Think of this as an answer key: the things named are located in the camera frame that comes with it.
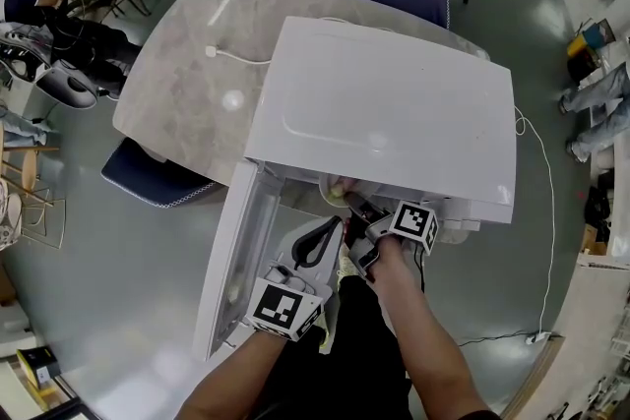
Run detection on short white plug cable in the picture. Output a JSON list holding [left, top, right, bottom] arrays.
[[204, 44, 273, 65]]

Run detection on wooden stool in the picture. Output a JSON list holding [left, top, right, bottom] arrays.
[[0, 122, 61, 201]]

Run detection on person's white shoe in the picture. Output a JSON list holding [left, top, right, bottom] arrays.
[[318, 302, 337, 351], [337, 243, 356, 284]]

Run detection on black bag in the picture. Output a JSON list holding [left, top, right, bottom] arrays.
[[567, 51, 600, 85]]

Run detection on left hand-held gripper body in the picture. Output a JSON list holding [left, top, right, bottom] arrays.
[[244, 263, 327, 343]]

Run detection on metal frame stool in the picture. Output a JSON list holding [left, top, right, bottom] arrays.
[[19, 191, 68, 251]]

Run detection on long white floor cable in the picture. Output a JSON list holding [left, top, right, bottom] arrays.
[[513, 105, 557, 335]]

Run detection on yellow container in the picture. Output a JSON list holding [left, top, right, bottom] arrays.
[[565, 35, 591, 59]]

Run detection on grey backpack device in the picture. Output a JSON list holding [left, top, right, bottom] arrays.
[[34, 61, 98, 110]]

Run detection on wooden counter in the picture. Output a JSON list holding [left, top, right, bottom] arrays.
[[501, 260, 630, 420]]

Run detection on person's black trousers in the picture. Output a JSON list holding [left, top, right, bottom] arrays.
[[275, 274, 414, 420]]

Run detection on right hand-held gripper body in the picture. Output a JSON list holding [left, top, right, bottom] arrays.
[[347, 200, 438, 280]]

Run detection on black and yellow box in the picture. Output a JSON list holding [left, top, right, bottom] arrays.
[[16, 346, 63, 392]]

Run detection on blue board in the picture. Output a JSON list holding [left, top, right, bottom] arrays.
[[583, 19, 617, 49]]

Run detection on person's right forearm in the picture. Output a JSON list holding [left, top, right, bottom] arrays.
[[367, 233, 493, 420]]

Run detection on grey marble table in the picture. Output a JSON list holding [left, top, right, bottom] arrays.
[[111, 0, 492, 246]]

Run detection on person's left forearm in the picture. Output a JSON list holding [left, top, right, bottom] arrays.
[[174, 328, 296, 420]]

